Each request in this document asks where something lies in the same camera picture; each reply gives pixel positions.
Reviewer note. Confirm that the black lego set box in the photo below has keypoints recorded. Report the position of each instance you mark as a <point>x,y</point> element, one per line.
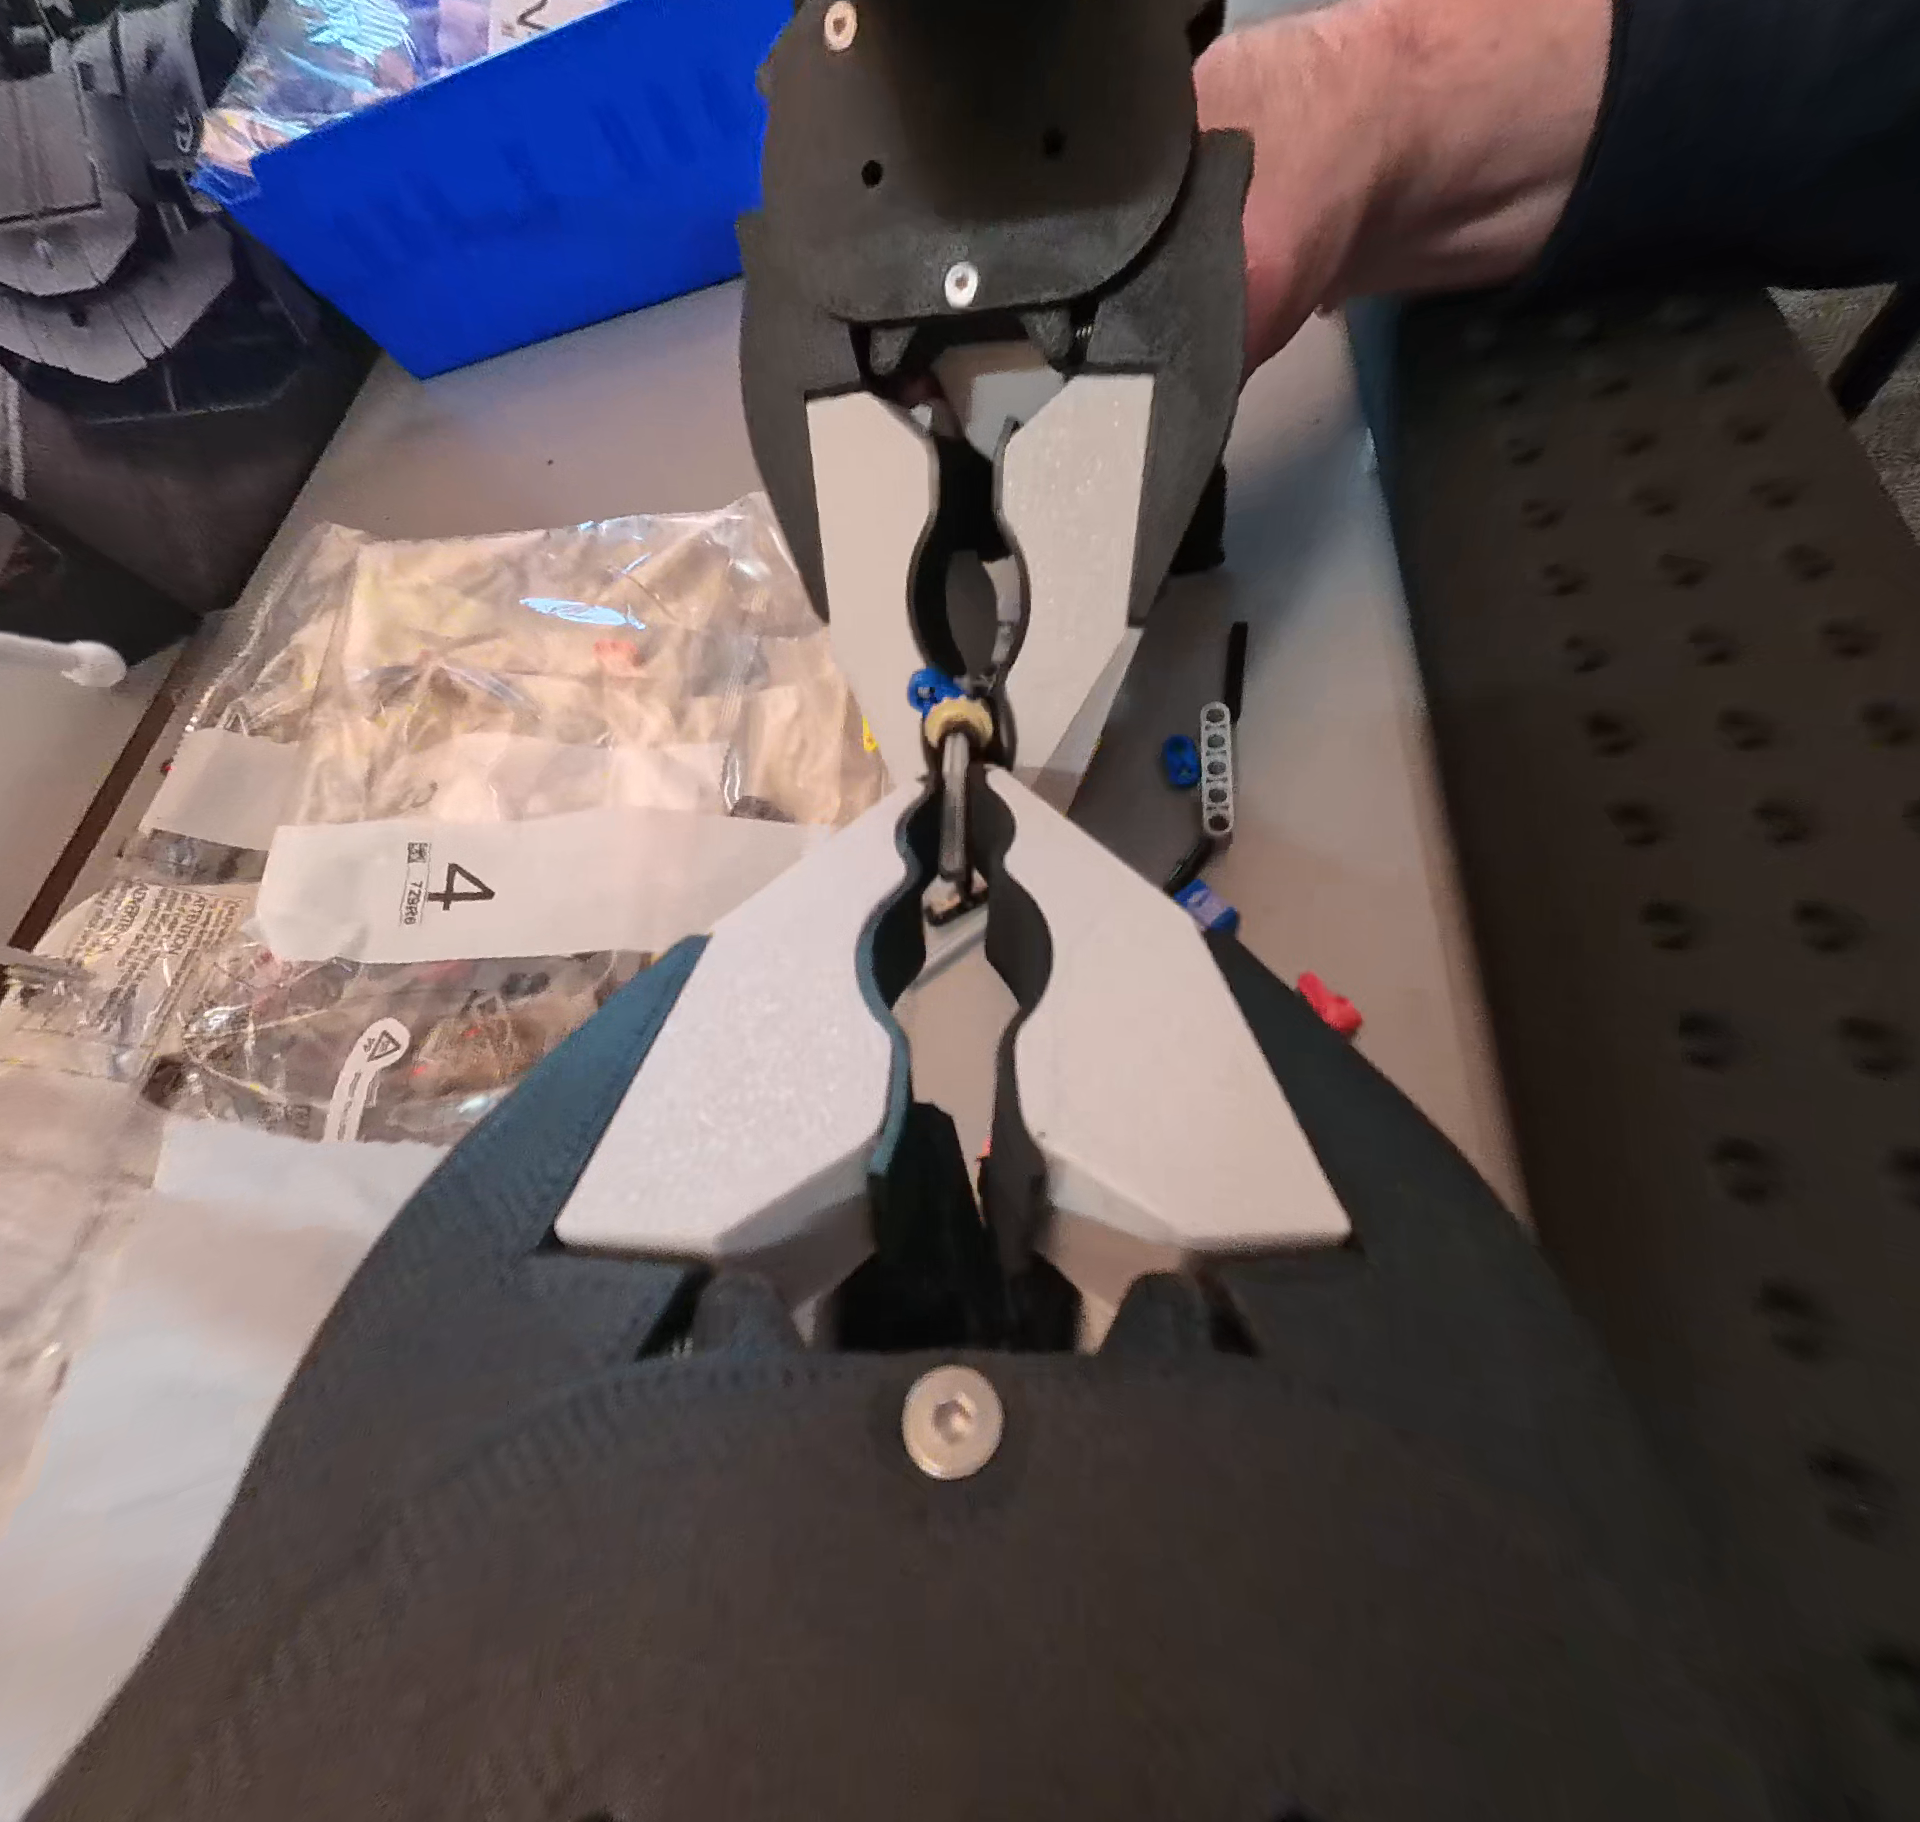
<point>121,277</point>

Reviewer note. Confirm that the light grey five-hole beam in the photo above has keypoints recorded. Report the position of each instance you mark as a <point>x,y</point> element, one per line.
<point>1217,772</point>

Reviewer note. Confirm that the blue curved lego tile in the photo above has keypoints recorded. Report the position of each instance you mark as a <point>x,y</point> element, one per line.
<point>1208,911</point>

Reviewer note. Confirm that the black dimpled mat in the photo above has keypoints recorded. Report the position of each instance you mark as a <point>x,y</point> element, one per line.
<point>1681,953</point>

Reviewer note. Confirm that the black lego gear frame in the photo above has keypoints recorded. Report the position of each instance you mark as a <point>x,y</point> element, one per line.
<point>959,817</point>

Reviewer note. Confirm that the red lego connector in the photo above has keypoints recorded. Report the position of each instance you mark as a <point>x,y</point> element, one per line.
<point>1328,1002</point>

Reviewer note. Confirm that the long black lego axle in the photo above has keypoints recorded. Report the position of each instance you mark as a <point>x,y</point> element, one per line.
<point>1235,667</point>

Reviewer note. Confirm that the person's right hand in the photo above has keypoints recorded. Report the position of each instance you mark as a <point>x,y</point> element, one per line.
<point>1394,140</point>

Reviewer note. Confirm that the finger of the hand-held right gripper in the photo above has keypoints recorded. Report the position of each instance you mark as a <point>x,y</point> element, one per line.
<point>865,530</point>
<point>1089,530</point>

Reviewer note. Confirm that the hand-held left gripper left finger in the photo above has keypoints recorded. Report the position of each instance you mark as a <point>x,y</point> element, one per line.
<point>734,1087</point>

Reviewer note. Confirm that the blue plastic bin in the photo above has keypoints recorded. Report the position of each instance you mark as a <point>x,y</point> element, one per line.
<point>526,200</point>

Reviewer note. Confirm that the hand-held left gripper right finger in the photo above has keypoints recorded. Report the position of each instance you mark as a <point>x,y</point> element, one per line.
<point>1186,1087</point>

